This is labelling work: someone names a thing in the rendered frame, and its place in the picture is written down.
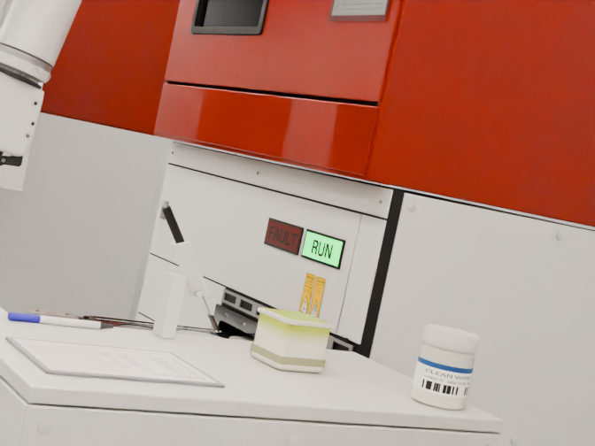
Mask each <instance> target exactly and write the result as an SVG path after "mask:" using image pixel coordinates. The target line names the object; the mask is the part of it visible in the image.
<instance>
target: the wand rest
mask: <svg viewBox="0 0 595 446"><path fill-rule="evenodd" d="M171 247H172V249H173V252H174V255H175V257H176V260H177V262H178V265H179V267H180V269H181V271H182V275H183V276H182V275H180V274H178V273H168V272H165V274H164V279H163V283H162V288H161V292H160V297H159V301H158V309H157V314H156V318H155V323H154V328H153V331H152V333H154V334H155V335H158V336H159V337H161V338H169V339H174V336H175V331H176V328H177V323H178V318H179V314H180V309H181V305H182V297H183V292H184V288H185V283H186V284H187V287H188V291H189V293H190V294H191V296H194V297H197V298H199V297H201V296H206V295H209V290H208V287H207V286H206V283H205V279H204V277H203V274H202V273H201V270H200V268H199V265H198V263H197V260H196V257H195V255H194V252H193V249H192V248H191V245H190V243H189V241H187V242H180V243H175V240H174V241H173V242H172V243H171Z"/></svg>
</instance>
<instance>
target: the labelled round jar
mask: <svg viewBox="0 0 595 446"><path fill-rule="evenodd" d="M479 339H480V338H479V337H478V335H476V334H472V333H469V332H467V331H464V330H460V329H457V328H453V327H445V326H440V325H432V324H428V325H427V326H425V329H424V333H423V337H422V340H423V341H424V343H423V344H422V345H421V349H420V354H419V356H418V361H417V365H416V369H415V374H414V377H413V386H412V390H411V397H412V399H413V400H415V401H417V402H419V403H421V404H426V405H428V406H431V407H435V408H439V409H444V410H449V411H460V410H462V409H464V408H465V403H466V400H467V396H468V389H469V385H470V381H471V376H472V372H473V368H474V362H475V355H474V354H473V353H475V352H477V347H478V343H479Z"/></svg>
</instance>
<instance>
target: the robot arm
mask: <svg viewBox="0 0 595 446"><path fill-rule="evenodd" d="M80 4H81V0H0V27H1V30H0V166H1V165H13V166H21V164H22V158H23V155H24V154H25V153H26V152H27V149H28V147H29V144H30V143H31V140H32V137H33V135H34V132H35V128H36V125H37V121H38V119H39V115H40V111H41V108H42V104H43V96H44V91H42V90H41V88H42V86H40V85H39V84H38V83H39V82H42V83H46V82H47V81H48V80H49V79H50V77H51V73H50V72H51V70H52V69H53V67H54V65H55V64H56V61H57V59H58V55H59V53H60V51H61V49H62V47H63V44H64V42H65V39H66V37H67V34H68V32H69V30H70V27H71V25H72V23H73V20H74V17H75V15H76V13H77V11H78V9H79V6H80ZM3 153H7V154H10V156H3Z"/></svg>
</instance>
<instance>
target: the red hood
mask: <svg viewBox="0 0 595 446"><path fill-rule="evenodd" d="M154 135H155V136H158V137H163V138H167V139H172V140H176V141H180V142H187V143H192V144H196V145H201V146H205V147H209V148H214V149H217V150H225V151H230V152H234V153H238V154H243V155H246V156H251V157H255V158H263V159H267V160H272V161H275V162H280V163H284V164H289V165H296V166H301V167H304V168H309V169H313V170H318V171H322V172H326V173H333V174H338V175H343V176H347V177H351V178H355V179H360V180H363V181H372V182H376V183H381V184H385V185H392V186H397V187H401V188H409V189H414V190H418V191H422V192H427V193H431V194H436V195H440V196H448V197H452V198H457V199H461V200H465V201H469V202H474V203H479V204H487V205H490V206H495V207H499V208H504V209H508V210H513V211H520V212H525V213H529V214H534V215H538V216H542V217H547V218H551V219H559V220H564V221H567V222H572V223H576V224H581V225H586V226H590V227H595V0H180V4H179V9H178V13H177V18H176V22H175V27H174V35H173V40H172V44H171V49H170V53H169V58H168V62H167V67H166V75H165V82H164V84H163V88H162V93H161V98H160V102H159V107H158V115H157V119H156V124H155V128H154Z"/></svg>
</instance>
